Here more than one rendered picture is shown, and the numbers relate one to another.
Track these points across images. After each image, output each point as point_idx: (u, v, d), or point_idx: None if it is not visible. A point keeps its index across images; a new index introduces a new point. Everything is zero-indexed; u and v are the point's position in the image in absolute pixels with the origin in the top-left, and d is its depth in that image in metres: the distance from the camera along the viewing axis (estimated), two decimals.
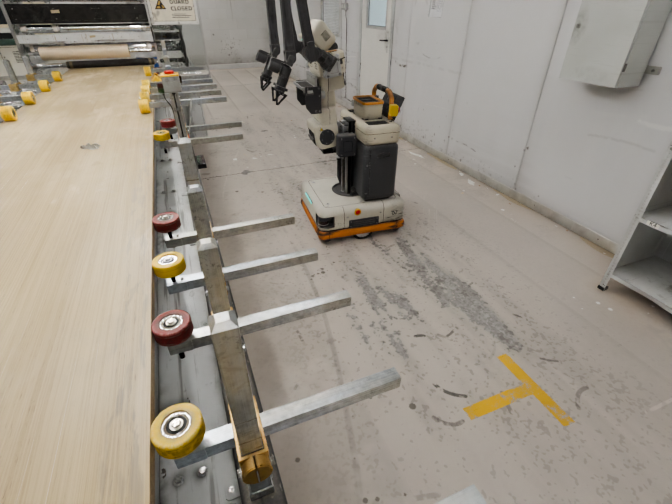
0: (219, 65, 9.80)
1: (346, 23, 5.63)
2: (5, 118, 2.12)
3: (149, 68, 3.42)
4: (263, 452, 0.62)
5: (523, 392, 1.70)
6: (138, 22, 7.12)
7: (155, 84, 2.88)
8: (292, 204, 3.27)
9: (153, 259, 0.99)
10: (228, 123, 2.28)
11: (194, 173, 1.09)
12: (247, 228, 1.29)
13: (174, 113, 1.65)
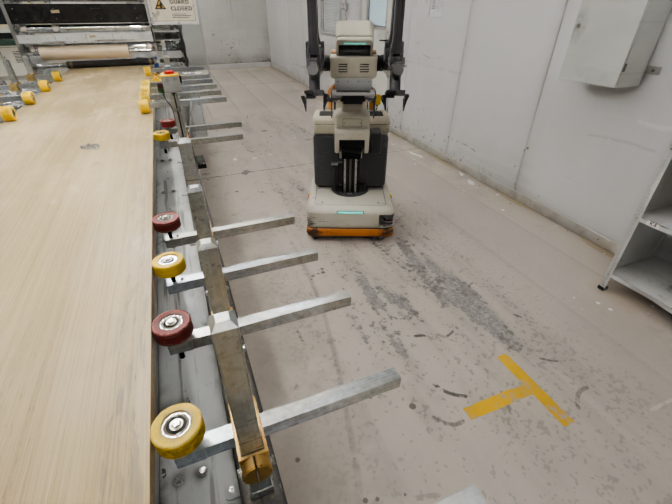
0: (219, 65, 9.80)
1: None
2: (5, 118, 2.12)
3: (149, 68, 3.42)
4: (263, 452, 0.62)
5: (523, 392, 1.70)
6: (138, 22, 7.12)
7: (155, 84, 2.88)
8: (292, 204, 3.27)
9: (153, 259, 0.99)
10: (228, 123, 2.28)
11: (194, 173, 1.09)
12: (247, 228, 1.29)
13: (174, 113, 1.65)
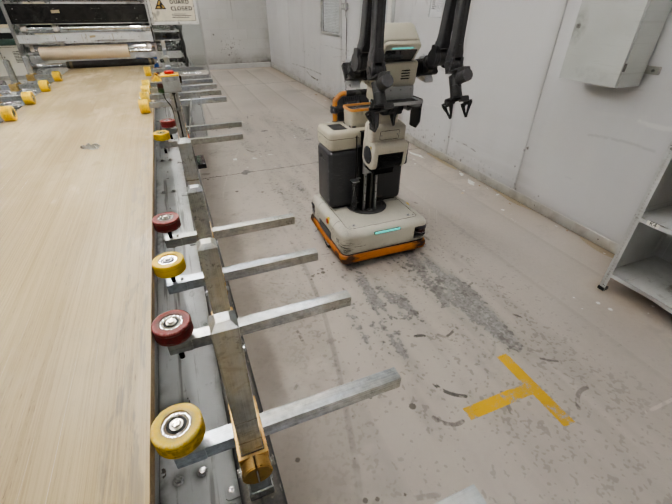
0: (219, 65, 9.80)
1: (346, 23, 5.63)
2: (5, 118, 2.12)
3: (149, 68, 3.42)
4: (263, 452, 0.62)
5: (523, 392, 1.70)
6: (138, 22, 7.12)
7: (155, 84, 2.88)
8: (292, 204, 3.27)
9: (153, 259, 0.99)
10: (228, 123, 2.28)
11: (194, 173, 1.09)
12: (247, 228, 1.29)
13: (174, 113, 1.65)
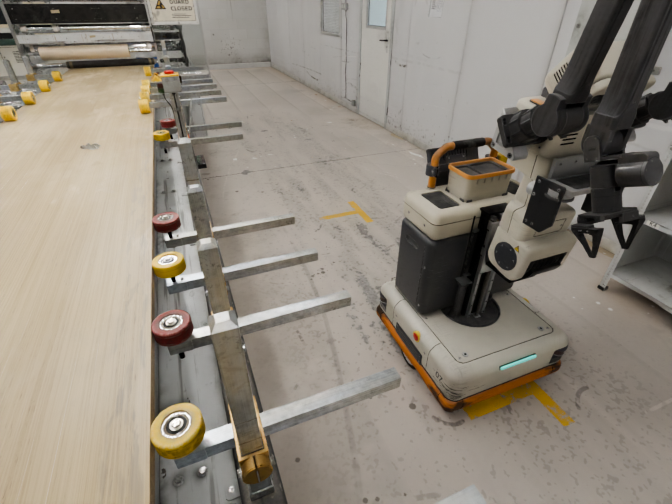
0: (219, 65, 9.80)
1: (346, 23, 5.63)
2: (5, 118, 2.12)
3: (149, 68, 3.42)
4: (263, 452, 0.62)
5: (523, 392, 1.70)
6: (138, 22, 7.12)
7: (155, 84, 2.88)
8: (292, 204, 3.27)
9: (153, 259, 0.99)
10: (228, 123, 2.28)
11: (194, 173, 1.09)
12: (247, 228, 1.29)
13: (174, 113, 1.65)
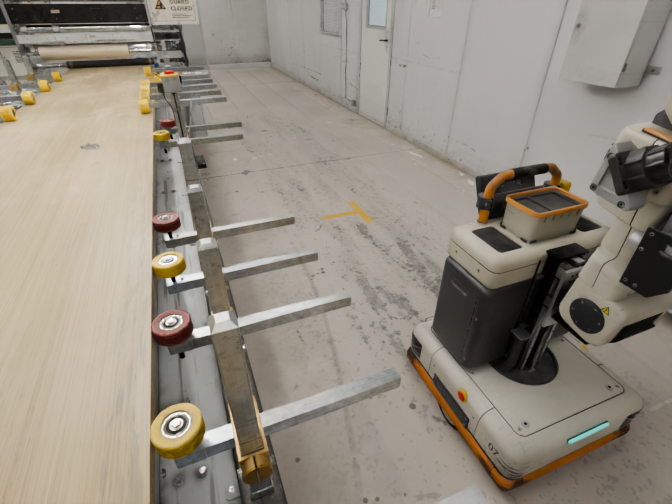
0: (219, 65, 9.80)
1: (346, 23, 5.63)
2: (5, 118, 2.12)
3: (149, 68, 3.42)
4: (263, 452, 0.62)
5: None
6: (138, 22, 7.12)
7: (155, 84, 2.88)
8: (292, 204, 3.27)
9: (153, 259, 0.99)
10: (228, 123, 2.28)
11: (194, 173, 1.09)
12: (247, 228, 1.29)
13: (174, 113, 1.65)
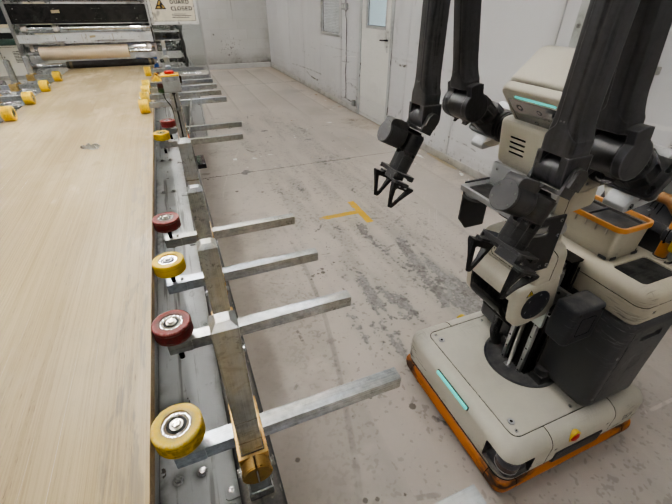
0: (219, 65, 9.80)
1: (346, 23, 5.63)
2: (5, 118, 2.12)
3: (149, 68, 3.42)
4: (263, 452, 0.62)
5: None
6: (138, 22, 7.12)
7: (155, 84, 2.88)
8: (292, 204, 3.27)
9: (153, 259, 0.99)
10: (228, 123, 2.28)
11: (194, 173, 1.09)
12: (247, 228, 1.29)
13: (174, 113, 1.65)
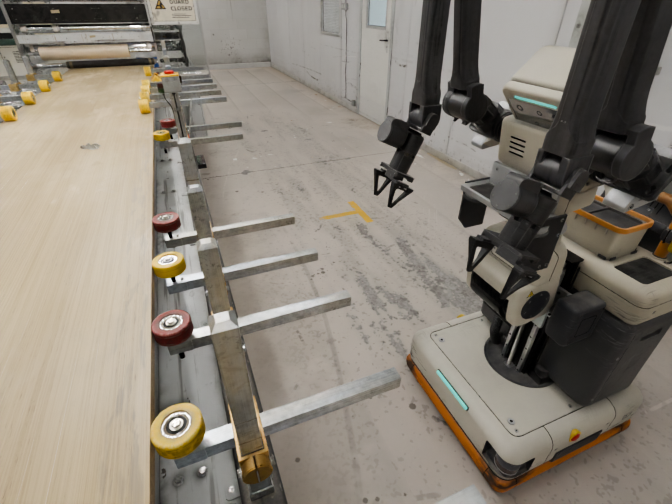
0: (219, 65, 9.80)
1: (346, 23, 5.63)
2: (5, 118, 2.12)
3: (149, 68, 3.42)
4: (263, 452, 0.62)
5: None
6: (138, 22, 7.12)
7: (155, 84, 2.88)
8: (292, 204, 3.27)
9: (153, 259, 0.99)
10: (228, 123, 2.28)
11: (194, 173, 1.09)
12: (247, 228, 1.29)
13: (174, 113, 1.65)
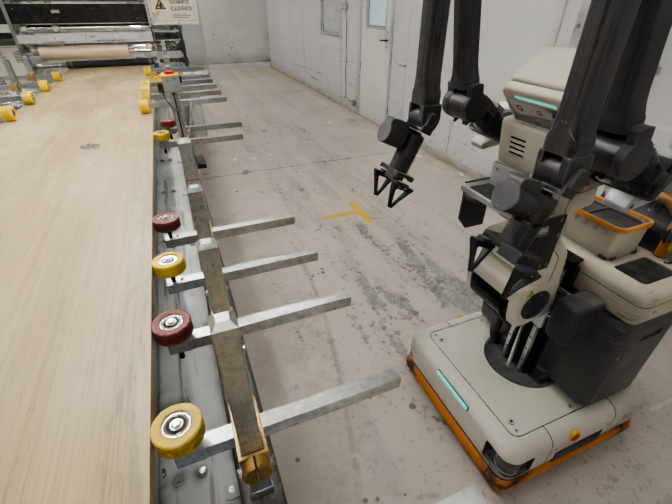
0: (219, 65, 9.80)
1: (346, 23, 5.63)
2: (5, 118, 2.12)
3: (149, 68, 3.42)
4: (263, 452, 0.62)
5: None
6: (138, 22, 7.12)
7: (155, 84, 2.88)
8: (292, 204, 3.27)
9: (153, 259, 0.99)
10: (228, 123, 2.28)
11: (194, 173, 1.09)
12: (247, 228, 1.29)
13: (174, 113, 1.65)
